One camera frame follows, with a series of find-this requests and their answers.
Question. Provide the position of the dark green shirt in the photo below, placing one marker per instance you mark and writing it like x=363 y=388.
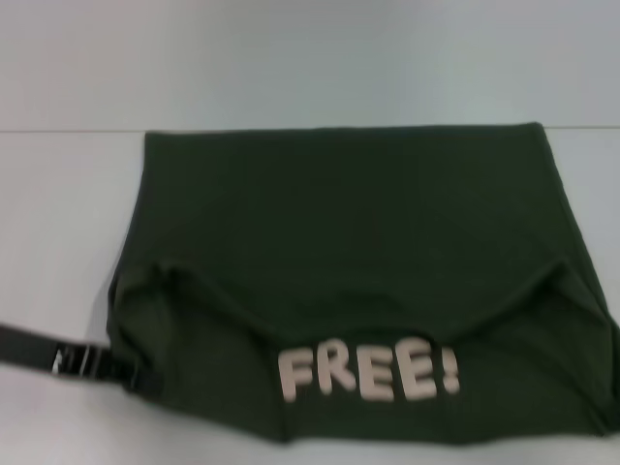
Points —
x=339 y=242

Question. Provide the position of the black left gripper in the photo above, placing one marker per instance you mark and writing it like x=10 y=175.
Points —
x=48 y=351

